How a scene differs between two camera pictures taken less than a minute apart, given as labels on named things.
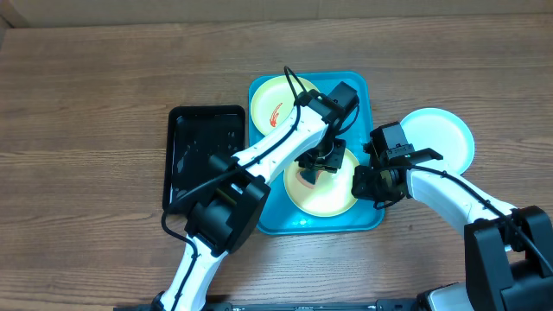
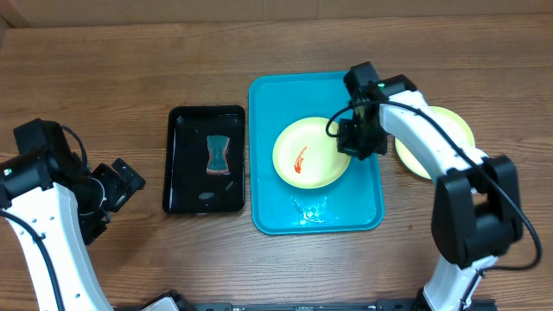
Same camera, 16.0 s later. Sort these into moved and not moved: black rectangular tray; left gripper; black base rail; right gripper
Moved: right gripper; left gripper
Not moved: black rectangular tray; black base rail
